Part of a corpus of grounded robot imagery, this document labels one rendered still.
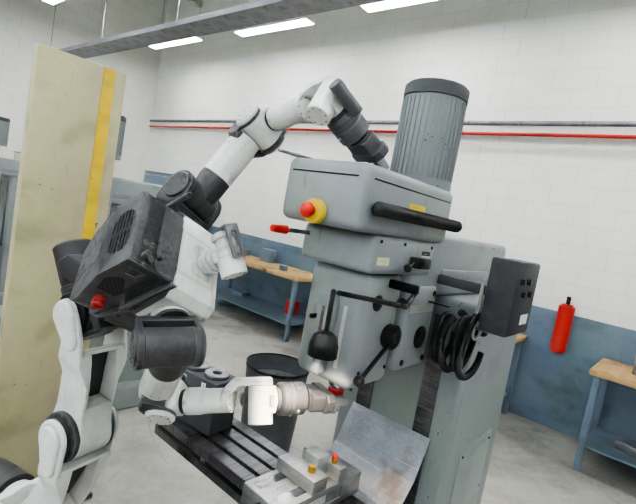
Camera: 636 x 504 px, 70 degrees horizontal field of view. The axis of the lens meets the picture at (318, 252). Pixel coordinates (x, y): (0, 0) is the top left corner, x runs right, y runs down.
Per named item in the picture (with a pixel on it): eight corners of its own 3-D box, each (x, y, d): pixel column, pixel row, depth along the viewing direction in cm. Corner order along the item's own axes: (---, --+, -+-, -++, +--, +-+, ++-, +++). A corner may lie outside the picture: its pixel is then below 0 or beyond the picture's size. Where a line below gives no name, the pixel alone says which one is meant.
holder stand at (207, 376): (208, 437, 158) (217, 382, 156) (166, 413, 170) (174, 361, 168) (232, 426, 168) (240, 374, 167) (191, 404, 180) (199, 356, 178)
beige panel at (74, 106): (-23, 539, 211) (40, 32, 192) (-44, 494, 236) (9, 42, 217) (92, 498, 251) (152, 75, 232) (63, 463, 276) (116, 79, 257)
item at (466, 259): (406, 299, 130) (419, 230, 128) (343, 281, 144) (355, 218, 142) (498, 293, 191) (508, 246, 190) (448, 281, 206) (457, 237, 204)
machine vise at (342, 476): (275, 538, 116) (282, 497, 115) (239, 505, 126) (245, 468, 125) (358, 492, 142) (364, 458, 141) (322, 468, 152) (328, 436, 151)
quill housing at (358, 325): (348, 394, 118) (371, 273, 115) (291, 366, 131) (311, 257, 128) (387, 382, 132) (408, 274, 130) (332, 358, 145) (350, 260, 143)
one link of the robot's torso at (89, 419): (33, 457, 129) (45, 295, 127) (88, 435, 145) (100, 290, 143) (68, 475, 122) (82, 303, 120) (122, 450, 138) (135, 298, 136)
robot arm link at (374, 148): (347, 168, 129) (321, 137, 122) (366, 142, 131) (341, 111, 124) (376, 168, 118) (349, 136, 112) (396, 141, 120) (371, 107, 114)
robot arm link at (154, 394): (127, 418, 119) (139, 384, 103) (142, 373, 128) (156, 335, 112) (171, 428, 122) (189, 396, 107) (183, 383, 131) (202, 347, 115)
